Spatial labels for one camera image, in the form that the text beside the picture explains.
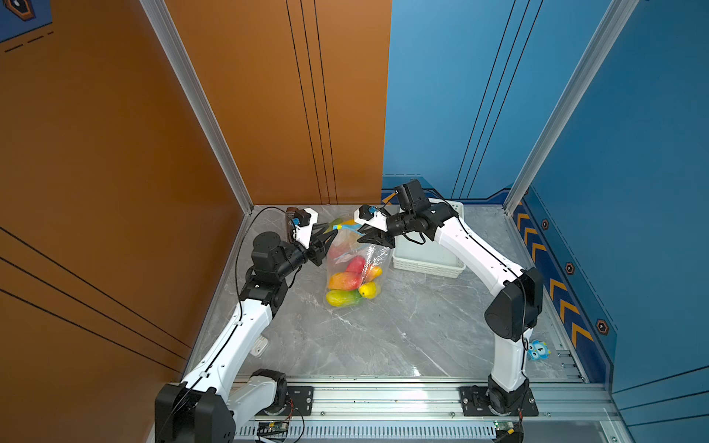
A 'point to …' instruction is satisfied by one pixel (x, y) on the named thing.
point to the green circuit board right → (504, 425)
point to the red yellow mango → (356, 264)
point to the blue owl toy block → (538, 350)
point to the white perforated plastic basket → (430, 257)
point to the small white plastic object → (258, 347)
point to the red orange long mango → (345, 281)
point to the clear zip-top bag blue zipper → (345, 246)
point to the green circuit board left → (273, 426)
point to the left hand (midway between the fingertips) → (331, 225)
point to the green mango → (343, 298)
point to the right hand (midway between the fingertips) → (362, 231)
